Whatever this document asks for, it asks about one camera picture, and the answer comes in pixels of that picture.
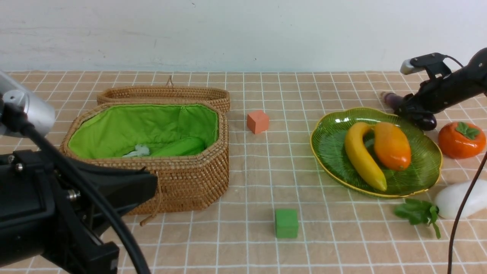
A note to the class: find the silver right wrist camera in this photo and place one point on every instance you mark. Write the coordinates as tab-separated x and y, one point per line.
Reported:
433	64

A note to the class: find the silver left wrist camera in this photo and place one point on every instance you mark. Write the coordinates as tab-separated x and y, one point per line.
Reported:
40	113

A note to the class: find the orange mango toy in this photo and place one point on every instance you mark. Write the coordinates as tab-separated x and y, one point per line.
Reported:
391	146

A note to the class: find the green glass leaf plate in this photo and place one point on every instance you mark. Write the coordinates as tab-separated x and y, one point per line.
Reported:
327	145

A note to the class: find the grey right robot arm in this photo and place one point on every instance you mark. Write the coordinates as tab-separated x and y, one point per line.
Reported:
473	75

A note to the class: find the purple eggplant toy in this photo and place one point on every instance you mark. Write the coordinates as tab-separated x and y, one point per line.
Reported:
428	121

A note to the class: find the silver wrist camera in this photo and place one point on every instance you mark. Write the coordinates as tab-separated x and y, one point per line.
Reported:
40	113
433	64

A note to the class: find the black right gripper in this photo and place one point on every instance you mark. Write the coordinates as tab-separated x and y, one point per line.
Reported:
439	94

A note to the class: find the green foam cube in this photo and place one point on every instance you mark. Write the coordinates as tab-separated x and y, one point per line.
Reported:
286	223

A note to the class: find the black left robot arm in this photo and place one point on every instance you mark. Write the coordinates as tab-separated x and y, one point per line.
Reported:
43	213

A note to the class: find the orange persimmon toy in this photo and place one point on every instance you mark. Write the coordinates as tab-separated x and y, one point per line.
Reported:
460	140

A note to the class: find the white radish toy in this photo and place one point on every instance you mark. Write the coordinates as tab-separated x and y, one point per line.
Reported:
446	205

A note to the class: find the yellow banana toy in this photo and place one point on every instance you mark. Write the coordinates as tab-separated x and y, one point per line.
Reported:
361	159

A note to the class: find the brown woven wicker basket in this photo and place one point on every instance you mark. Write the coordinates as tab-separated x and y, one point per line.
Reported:
122	135

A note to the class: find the orange foam cube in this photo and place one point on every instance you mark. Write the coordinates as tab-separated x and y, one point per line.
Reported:
257	121

